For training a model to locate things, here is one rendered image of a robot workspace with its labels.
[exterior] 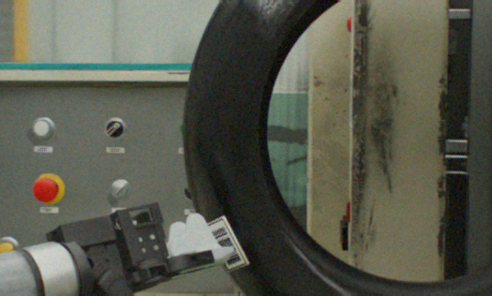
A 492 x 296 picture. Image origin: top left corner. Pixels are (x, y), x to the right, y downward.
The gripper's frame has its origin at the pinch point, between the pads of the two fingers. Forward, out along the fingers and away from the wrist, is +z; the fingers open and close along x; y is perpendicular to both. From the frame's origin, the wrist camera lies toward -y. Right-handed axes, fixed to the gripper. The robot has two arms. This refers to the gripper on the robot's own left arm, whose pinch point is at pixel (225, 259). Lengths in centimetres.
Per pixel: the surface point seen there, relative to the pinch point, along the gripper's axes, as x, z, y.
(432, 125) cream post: 7.5, 45.6, 11.9
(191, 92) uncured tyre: -1.4, 1.5, 19.1
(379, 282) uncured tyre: 11.3, 30.6, -6.5
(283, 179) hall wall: 684, 570, 129
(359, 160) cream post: 14.9, 37.5, 10.5
